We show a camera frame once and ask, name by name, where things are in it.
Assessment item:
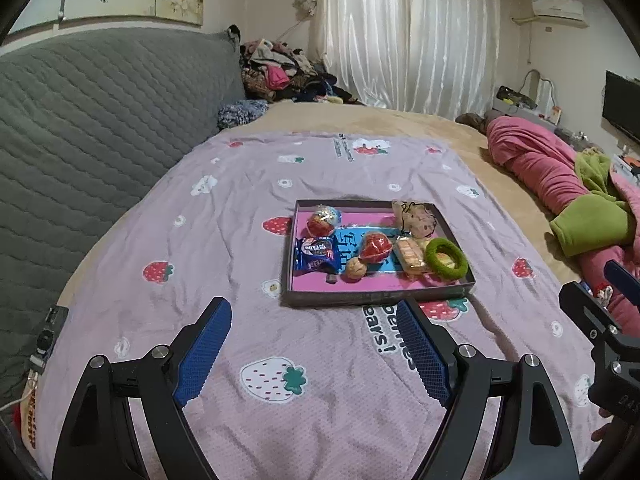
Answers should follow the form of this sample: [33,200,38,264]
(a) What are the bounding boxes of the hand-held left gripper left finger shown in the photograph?
[52,296,233,480]

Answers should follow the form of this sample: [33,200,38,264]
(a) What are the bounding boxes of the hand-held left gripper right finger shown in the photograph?
[396,297,581,480]

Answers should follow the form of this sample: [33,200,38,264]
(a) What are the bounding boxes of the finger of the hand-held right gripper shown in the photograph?
[602,259,640,306]
[558,281,626,346]

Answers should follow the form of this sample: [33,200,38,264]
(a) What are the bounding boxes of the shallow grey cardboard box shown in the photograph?
[280,199,476,309]

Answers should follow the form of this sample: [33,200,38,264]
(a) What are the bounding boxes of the green fuzzy hair ring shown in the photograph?
[425,238,469,277]

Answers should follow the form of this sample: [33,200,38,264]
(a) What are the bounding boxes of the red candy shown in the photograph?
[359,231,393,264]

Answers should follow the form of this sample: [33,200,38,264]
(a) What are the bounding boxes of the beige plush toy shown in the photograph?
[391,200,437,238]

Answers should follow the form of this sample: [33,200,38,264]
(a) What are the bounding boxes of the blue cookie packet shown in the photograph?
[293,236,341,273]

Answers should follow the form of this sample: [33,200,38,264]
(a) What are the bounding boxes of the green fleece blanket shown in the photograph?
[550,150,636,258]

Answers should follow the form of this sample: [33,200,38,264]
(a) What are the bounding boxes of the pink and blue book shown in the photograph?
[292,210,468,293]

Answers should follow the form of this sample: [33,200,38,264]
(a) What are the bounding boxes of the pink strawberry print sheet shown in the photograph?
[30,130,608,480]

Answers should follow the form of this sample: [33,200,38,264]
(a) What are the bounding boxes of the pink quilt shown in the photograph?
[486,115,640,333]

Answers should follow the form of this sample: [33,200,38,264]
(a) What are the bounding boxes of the grey power strip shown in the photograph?
[27,305,70,368]

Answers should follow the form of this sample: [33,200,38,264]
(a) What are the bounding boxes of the black television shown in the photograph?
[602,70,640,143]

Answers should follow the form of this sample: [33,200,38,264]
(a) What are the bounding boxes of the black bag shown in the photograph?
[496,86,538,110]

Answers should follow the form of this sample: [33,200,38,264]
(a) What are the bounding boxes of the dark brown pillow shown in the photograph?
[456,112,493,133]

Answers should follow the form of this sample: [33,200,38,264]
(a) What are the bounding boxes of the dark blue patterned cloth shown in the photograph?
[217,100,271,131]

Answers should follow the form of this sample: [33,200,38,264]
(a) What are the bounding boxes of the grey quilted headboard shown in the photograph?
[0,27,246,411]

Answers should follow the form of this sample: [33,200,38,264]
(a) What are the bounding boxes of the white air conditioner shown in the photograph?
[530,0,587,28]

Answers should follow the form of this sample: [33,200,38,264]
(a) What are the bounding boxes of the pile of clothes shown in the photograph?
[240,37,366,106]

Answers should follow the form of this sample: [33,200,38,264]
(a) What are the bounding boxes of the white curtain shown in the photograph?
[292,0,501,121]

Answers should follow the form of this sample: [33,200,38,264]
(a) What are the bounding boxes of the white curved metal frame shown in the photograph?
[522,69,557,111]

